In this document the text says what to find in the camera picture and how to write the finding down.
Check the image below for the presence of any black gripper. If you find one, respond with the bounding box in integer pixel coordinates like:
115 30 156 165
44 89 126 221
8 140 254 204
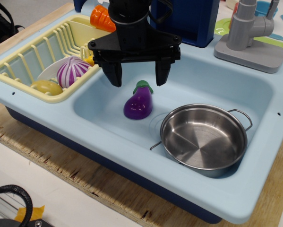
88 19 181 87

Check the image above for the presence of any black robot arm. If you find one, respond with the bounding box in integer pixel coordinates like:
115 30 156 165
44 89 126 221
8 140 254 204
88 0 182 87

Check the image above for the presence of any purple toy eggplant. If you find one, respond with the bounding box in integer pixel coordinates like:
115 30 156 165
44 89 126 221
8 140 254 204
123 80 153 120

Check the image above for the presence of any stainless steel pot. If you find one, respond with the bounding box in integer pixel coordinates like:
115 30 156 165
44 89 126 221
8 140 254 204
149 104 253 178

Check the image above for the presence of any small yellow toy piece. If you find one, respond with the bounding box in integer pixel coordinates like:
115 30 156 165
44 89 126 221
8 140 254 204
83 55 95 66

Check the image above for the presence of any orange toy carrot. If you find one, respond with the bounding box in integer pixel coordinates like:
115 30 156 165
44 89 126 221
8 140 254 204
90 5 116 33

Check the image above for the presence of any purple white toy onion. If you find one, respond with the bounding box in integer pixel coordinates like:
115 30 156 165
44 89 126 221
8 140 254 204
56 56 91 88

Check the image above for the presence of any dark blue plastic box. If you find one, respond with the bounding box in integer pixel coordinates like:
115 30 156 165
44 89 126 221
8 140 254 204
74 0 219 48

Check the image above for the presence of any white plate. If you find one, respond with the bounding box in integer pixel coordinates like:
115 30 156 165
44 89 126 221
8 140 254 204
37 58 67 80

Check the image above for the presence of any yellow toy potato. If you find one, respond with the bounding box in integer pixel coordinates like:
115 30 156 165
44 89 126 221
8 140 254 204
30 80 63 96

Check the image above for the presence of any green plate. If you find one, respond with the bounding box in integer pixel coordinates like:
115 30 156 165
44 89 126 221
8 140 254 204
214 18 283 52

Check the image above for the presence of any yellow dish rack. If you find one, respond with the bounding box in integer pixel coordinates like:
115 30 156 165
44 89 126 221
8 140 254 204
0 15 109 103

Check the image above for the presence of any light blue toy sink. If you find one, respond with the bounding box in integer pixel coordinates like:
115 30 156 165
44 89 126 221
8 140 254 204
0 36 283 224

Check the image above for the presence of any grey toy faucet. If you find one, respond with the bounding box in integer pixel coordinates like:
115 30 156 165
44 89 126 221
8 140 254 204
214 0 283 73

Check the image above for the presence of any wooden board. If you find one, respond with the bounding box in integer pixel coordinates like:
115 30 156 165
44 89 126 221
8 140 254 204
0 3 283 227

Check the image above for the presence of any blue bowl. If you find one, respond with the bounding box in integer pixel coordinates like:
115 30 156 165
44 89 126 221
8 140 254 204
255 0 279 19

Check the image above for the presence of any black bag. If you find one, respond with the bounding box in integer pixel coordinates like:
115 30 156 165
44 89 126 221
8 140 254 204
0 3 24 44

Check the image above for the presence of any yellow tape piece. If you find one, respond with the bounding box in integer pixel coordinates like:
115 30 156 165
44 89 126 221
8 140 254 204
14 205 45 223

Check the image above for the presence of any black braided cable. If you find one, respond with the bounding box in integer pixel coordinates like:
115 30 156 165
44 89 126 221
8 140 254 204
0 184 34 225

